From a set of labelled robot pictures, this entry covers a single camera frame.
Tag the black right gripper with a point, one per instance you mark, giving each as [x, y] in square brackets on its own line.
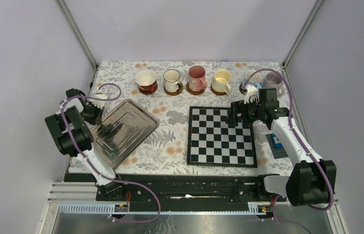
[236, 107]

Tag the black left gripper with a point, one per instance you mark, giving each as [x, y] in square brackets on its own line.
[97, 119]

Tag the brown wooden coaster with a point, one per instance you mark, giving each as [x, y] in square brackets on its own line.
[218, 93]
[179, 90]
[148, 90]
[193, 92]

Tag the cream yellow mug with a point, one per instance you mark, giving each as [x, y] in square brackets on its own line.
[221, 82]

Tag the blue handled white mug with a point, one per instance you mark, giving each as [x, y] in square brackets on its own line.
[255, 80]

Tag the metal tray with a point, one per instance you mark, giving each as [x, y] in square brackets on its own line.
[122, 131]

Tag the lavender mug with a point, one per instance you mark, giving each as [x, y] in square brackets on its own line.
[273, 80]

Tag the pink mug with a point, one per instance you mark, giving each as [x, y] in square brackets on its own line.
[197, 79]

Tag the white red wide cup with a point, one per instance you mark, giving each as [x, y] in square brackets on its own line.
[146, 78]

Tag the white ribbed mug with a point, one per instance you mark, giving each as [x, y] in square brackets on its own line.
[171, 79]

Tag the dark brown small coaster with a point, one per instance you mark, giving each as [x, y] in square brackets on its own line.
[242, 89]

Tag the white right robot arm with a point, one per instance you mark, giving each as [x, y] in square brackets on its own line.
[312, 179]

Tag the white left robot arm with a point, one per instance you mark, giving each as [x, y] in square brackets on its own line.
[73, 137]

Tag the black white chessboard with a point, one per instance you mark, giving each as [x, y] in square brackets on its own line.
[212, 142]

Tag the blue toy brick structure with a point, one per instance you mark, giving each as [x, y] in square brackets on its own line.
[276, 146]

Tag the floral patterned tablecloth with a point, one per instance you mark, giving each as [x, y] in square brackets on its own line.
[164, 152]

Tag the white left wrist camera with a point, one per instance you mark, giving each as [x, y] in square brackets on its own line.
[100, 100]

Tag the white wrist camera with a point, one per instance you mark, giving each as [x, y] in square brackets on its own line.
[100, 100]
[251, 94]

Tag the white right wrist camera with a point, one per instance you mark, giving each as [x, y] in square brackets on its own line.
[251, 94]

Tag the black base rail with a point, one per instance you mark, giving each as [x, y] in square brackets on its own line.
[185, 193]

